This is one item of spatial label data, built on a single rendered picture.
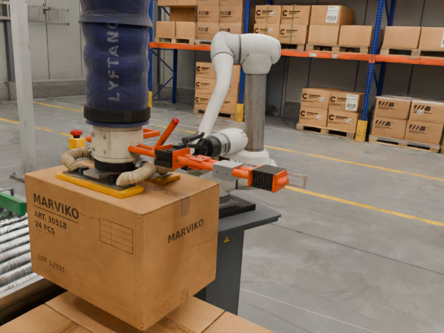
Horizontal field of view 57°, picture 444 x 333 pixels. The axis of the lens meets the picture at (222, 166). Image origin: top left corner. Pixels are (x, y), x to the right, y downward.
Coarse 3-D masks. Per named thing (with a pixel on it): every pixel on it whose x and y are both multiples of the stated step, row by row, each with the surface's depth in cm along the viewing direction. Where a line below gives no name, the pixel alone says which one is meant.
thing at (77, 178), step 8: (80, 168) 145; (88, 168) 145; (56, 176) 147; (64, 176) 144; (72, 176) 144; (80, 176) 143; (88, 176) 143; (112, 176) 137; (80, 184) 140; (88, 184) 138; (96, 184) 137; (104, 184) 136; (112, 184) 136; (104, 192) 134; (112, 192) 132; (120, 192) 130; (128, 192) 132; (136, 192) 135
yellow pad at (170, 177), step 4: (156, 172) 152; (168, 172) 152; (160, 176) 147; (164, 176) 149; (168, 176) 149; (172, 176) 150; (176, 176) 151; (148, 180) 149; (152, 180) 148; (156, 180) 146; (160, 180) 145; (164, 180) 146; (168, 180) 148; (172, 180) 150
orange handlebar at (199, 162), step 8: (144, 128) 173; (88, 136) 152; (144, 136) 162; (152, 136) 166; (136, 152) 138; (144, 152) 136; (152, 152) 135; (176, 160) 129; (184, 160) 128; (192, 160) 126; (200, 160) 125; (208, 160) 128; (200, 168) 125; (208, 168) 123; (240, 168) 121; (248, 168) 120; (240, 176) 117; (280, 184) 111
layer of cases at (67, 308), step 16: (48, 304) 162; (64, 304) 162; (80, 304) 163; (192, 304) 167; (208, 304) 168; (16, 320) 151; (32, 320) 152; (48, 320) 152; (64, 320) 153; (80, 320) 153; (96, 320) 154; (112, 320) 154; (160, 320) 156; (176, 320) 157; (192, 320) 157; (208, 320) 158; (224, 320) 158; (240, 320) 159
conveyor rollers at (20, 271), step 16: (0, 208) 247; (0, 224) 229; (16, 224) 228; (0, 240) 211; (16, 240) 210; (0, 256) 194; (16, 256) 200; (0, 272) 184; (16, 272) 182; (32, 272) 188; (0, 288) 169
